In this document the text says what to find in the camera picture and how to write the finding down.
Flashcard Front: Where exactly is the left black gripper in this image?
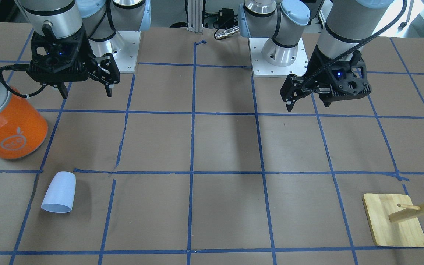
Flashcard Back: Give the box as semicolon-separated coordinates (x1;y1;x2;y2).
280;50;371;112

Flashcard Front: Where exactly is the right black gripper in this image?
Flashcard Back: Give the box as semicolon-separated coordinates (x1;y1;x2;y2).
27;25;120;99

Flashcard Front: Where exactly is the light blue cup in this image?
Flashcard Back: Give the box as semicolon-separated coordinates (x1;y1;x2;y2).
41;171;76;213

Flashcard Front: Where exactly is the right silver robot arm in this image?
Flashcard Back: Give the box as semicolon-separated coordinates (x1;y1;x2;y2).
18;0;151;99

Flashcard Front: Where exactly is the large orange can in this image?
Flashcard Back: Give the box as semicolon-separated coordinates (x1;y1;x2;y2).
0;80;48;159

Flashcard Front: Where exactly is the wooden mug stand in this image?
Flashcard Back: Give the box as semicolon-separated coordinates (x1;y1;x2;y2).
363;193;424;248

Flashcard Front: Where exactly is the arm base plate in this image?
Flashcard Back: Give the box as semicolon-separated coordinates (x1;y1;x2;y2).
89;31;142;74
248;38;308;78

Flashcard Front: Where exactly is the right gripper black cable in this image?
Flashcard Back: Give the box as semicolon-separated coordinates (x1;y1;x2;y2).
0;64;47;98

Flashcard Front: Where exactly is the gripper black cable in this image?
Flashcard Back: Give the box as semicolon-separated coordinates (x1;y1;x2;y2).
0;64;47;98
302;0;408;91

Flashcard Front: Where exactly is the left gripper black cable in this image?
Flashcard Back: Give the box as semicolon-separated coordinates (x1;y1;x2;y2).
302;0;408;91

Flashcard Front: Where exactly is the silver cable connector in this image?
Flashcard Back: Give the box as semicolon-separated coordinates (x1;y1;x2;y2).
214;26;240;40

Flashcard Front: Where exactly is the aluminium frame post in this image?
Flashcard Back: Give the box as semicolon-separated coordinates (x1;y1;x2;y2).
185;0;205;35

